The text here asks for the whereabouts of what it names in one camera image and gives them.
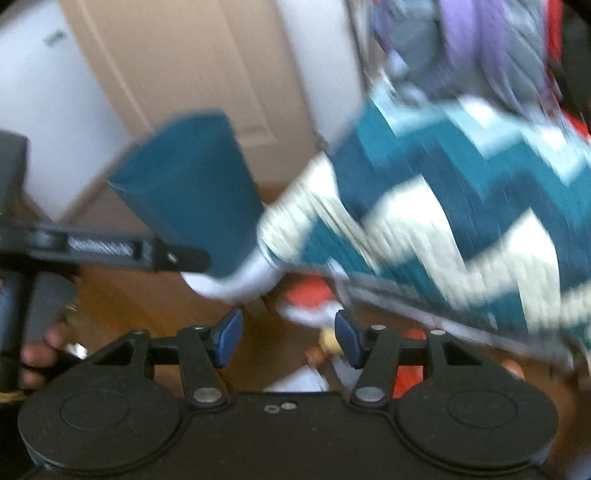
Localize beige wooden door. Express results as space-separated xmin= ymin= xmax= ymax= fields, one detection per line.
xmin=60 ymin=1 xmax=318 ymax=183

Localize grey crumpled paper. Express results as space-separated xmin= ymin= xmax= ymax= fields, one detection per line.
xmin=331 ymin=355 xmax=363 ymax=393

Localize metal bed frame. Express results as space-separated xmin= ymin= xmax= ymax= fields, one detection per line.
xmin=335 ymin=281 xmax=586 ymax=374

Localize teal cream zigzag quilt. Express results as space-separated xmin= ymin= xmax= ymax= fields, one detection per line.
xmin=257 ymin=82 xmax=590 ymax=368

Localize white printed tote bag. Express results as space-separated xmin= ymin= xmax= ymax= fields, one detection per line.
xmin=264 ymin=366 xmax=329 ymax=393

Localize purple grey backpack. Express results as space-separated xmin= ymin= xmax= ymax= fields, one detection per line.
xmin=369 ymin=1 xmax=551 ymax=121

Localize teal plastic trash bin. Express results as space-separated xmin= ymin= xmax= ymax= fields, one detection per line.
xmin=108 ymin=111 xmax=263 ymax=278

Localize orange snack wrapper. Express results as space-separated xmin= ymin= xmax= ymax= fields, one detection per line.
xmin=304 ymin=346 xmax=327 ymax=368

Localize red mesh net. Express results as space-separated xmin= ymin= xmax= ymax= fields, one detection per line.
xmin=284 ymin=276 xmax=335 ymax=310

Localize red black backpack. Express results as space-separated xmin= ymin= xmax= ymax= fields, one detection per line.
xmin=546 ymin=1 xmax=590 ymax=138

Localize person's left hand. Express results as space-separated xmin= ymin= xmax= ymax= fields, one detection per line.
xmin=20 ymin=304 xmax=81 ymax=390

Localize red plastic bag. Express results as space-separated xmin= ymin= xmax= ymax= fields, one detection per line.
xmin=392 ymin=327 xmax=429 ymax=400

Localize clear plastic wrapper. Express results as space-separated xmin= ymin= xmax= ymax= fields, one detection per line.
xmin=276 ymin=300 xmax=342 ymax=329

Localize yellow white small bottle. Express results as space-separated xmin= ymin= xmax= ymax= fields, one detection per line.
xmin=318 ymin=327 xmax=344 ymax=356

